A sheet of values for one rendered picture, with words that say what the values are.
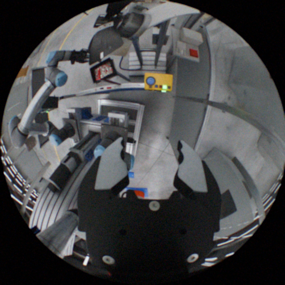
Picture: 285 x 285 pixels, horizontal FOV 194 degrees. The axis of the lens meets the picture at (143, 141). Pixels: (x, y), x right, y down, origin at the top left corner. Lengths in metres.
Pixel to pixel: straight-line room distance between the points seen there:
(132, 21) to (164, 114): 1.47
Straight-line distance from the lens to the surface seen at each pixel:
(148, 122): 1.67
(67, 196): 0.61
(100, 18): 0.66
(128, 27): 0.65
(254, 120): 0.51
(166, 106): 1.63
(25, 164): 9.94
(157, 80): 0.52
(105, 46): 0.48
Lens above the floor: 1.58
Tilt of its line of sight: 58 degrees down
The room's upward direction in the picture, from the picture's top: 174 degrees counter-clockwise
